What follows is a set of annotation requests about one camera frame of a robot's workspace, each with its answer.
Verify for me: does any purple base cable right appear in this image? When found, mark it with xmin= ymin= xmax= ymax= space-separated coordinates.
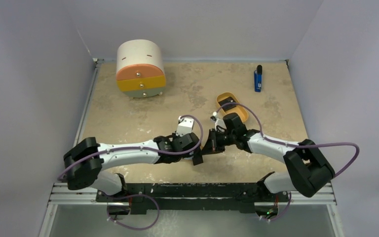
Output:
xmin=260 ymin=193 xmax=292 ymax=223

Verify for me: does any round mini drawer cabinet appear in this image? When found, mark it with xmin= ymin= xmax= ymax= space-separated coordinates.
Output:
xmin=115 ymin=39 xmax=166 ymax=98

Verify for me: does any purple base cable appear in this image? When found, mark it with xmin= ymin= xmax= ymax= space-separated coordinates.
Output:
xmin=106 ymin=192 xmax=161 ymax=231
xmin=260 ymin=193 xmax=292 ymax=223

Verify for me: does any tan oval tray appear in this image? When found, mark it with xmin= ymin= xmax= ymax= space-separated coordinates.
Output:
xmin=216 ymin=92 xmax=249 ymax=122

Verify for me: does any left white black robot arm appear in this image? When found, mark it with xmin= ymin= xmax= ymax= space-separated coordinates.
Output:
xmin=59 ymin=132 xmax=203 ymax=202

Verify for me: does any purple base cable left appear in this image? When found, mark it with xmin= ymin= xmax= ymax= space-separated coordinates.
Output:
xmin=106 ymin=192 xmax=161 ymax=231

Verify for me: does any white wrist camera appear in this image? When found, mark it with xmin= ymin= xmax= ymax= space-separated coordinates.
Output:
xmin=175 ymin=116 xmax=194 ymax=137
xmin=210 ymin=112 xmax=226 ymax=132

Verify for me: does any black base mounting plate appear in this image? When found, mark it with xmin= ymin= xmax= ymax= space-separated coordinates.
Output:
xmin=96 ymin=182 xmax=288 ymax=216

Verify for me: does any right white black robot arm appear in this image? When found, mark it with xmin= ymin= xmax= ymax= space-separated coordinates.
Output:
xmin=201 ymin=113 xmax=335 ymax=201

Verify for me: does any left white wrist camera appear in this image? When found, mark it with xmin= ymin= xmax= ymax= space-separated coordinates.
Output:
xmin=175 ymin=116 xmax=194 ymax=137

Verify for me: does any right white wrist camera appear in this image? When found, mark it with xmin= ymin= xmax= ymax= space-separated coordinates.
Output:
xmin=210 ymin=112 xmax=226 ymax=132

